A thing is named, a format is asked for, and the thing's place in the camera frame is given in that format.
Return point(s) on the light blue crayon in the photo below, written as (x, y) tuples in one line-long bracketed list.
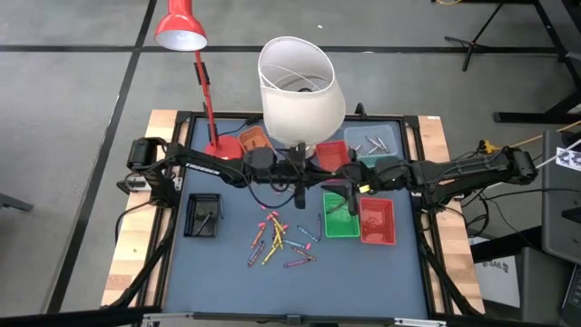
[(295, 244)]

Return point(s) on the orange plastic bin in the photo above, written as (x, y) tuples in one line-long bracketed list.
[(252, 138)]

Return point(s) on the black table frame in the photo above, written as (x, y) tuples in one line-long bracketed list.
[(406, 136)]

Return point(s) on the red slotted plastic basket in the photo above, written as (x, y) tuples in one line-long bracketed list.
[(386, 218), (331, 154)]

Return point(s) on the black desk foot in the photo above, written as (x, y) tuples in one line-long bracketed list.
[(508, 245)]

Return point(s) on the clear plastic bin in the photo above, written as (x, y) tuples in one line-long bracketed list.
[(358, 134)]

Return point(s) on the green slotted plastic basket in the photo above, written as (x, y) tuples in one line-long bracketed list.
[(338, 227)]

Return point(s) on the black tripod stand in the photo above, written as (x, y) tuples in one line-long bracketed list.
[(483, 35)]

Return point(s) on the dark crayon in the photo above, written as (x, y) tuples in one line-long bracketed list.
[(340, 208), (319, 226)]

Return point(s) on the red desk lamp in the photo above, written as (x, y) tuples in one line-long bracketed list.
[(227, 147)]

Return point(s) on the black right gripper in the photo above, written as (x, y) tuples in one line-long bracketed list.
[(363, 177)]

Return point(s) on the teal plastic bin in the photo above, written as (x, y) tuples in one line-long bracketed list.
[(372, 159)]

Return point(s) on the white shade silver table lamp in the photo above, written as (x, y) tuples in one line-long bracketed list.
[(299, 109)]

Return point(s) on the grey desk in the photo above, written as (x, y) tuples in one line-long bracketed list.
[(560, 218)]

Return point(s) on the grey crayon white wrapper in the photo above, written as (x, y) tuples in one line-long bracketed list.
[(382, 144), (371, 141), (374, 150), (355, 148)]

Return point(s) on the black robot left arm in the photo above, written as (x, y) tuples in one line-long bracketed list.
[(204, 165)]

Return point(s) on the purple crayon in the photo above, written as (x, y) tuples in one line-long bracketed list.
[(297, 263)]

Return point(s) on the black keyboard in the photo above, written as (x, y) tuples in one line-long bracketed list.
[(574, 295)]

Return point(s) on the violet crayon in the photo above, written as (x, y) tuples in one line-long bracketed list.
[(256, 254)]

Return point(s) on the black clamp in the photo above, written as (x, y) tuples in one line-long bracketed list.
[(361, 110)]

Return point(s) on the white box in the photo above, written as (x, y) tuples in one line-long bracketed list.
[(499, 286)]

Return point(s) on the black mesh basket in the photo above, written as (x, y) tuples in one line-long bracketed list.
[(193, 213)]

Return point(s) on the black desk leg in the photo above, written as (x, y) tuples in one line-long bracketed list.
[(535, 117)]

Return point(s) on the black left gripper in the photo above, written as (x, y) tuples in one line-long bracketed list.
[(290, 175)]

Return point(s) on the yellow crayon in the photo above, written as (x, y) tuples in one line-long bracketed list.
[(271, 255), (275, 243), (278, 236)]

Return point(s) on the black chair leg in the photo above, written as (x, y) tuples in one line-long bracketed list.
[(16, 203)]

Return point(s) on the silver corner bracket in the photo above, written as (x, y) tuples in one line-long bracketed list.
[(168, 316), (420, 322)]

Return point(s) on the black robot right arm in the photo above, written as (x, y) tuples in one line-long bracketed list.
[(454, 170)]

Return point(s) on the printed marker paper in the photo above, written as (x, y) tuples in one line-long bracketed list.
[(569, 159)]

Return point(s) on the wooden side board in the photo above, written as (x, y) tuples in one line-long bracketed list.
[(458, 263), (136, 245)]

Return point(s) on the red-brown crayon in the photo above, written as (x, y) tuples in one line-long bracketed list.
[(304, 254)]

